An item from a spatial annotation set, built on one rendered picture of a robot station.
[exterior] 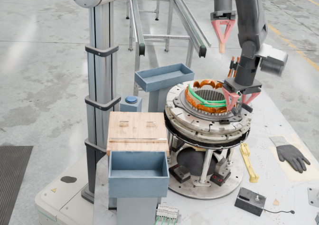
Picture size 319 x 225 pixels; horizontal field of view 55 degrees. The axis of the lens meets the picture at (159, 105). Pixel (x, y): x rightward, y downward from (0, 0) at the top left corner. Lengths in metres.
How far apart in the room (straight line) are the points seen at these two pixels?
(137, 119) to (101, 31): 0.39
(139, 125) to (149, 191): 0.24
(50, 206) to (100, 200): 0.73
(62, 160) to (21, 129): 0.53
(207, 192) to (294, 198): 0.35
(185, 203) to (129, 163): 0.32
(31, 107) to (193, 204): 2.16
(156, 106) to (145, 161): 0.47
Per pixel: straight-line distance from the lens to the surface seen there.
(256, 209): 1.22
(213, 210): 1.20
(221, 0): 1.03
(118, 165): 0.99
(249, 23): 0.84
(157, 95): 1.37
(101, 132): 1.48
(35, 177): 2.39
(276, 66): 0.91
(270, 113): 1.78
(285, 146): 1.55
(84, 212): 1.81
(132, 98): 1.21
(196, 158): 1.37
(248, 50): 0.88
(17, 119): 2.95
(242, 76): 0.94
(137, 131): 1.02
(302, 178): 1.45
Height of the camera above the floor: 1.71
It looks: 34 degrees down
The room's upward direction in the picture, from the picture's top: 6 degrees clockwise
